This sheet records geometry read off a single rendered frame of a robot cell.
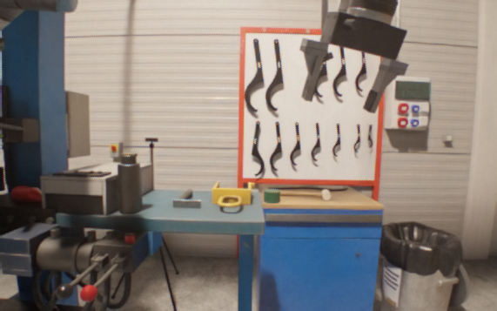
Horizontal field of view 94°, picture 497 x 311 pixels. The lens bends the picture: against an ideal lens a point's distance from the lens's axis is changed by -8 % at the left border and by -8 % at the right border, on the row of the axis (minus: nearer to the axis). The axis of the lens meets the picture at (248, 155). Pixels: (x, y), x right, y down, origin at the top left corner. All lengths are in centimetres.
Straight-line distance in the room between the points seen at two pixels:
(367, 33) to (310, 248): 132
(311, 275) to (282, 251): 24
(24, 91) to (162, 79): 164
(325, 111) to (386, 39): 221
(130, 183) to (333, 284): 132
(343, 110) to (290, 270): 171
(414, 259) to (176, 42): 274
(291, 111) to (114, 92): 184
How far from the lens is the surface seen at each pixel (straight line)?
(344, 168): 277
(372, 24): 49
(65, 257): 95
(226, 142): 262
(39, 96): 135
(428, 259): 198
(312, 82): 47
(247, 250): 107
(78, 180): 99
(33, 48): 140
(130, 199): 94
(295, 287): 172
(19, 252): 101
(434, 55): 335
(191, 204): 97
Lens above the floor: 134
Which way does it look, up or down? 5 degrees down
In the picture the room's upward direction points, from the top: 1 degrees clockwise
